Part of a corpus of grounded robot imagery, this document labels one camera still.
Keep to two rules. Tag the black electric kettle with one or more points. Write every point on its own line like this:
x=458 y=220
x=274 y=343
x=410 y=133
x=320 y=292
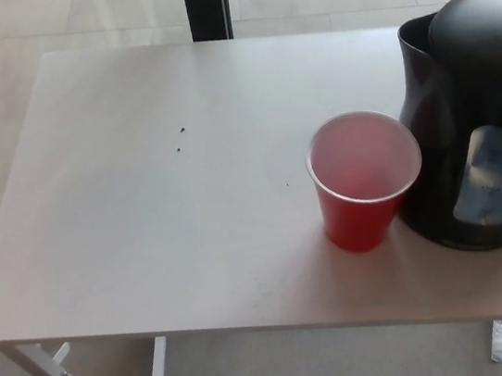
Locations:
x=452 y=122

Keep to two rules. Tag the red plastic cup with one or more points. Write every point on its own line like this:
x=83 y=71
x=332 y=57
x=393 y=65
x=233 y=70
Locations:
x=354 y=225

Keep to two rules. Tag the black vertical post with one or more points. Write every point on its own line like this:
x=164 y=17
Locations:
x=206 y=5

